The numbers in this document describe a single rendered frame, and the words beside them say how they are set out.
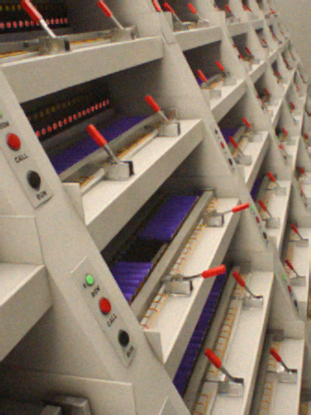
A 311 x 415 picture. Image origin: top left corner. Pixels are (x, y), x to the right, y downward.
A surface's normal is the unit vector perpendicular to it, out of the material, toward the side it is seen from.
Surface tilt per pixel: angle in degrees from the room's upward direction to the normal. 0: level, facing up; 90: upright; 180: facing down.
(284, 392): 22
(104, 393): 90
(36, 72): 112
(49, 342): 90
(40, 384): 90
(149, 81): 90
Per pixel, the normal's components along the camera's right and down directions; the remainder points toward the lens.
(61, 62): 0.95, 0.01
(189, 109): -0.29, 0.36
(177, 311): -0.11, -0.93
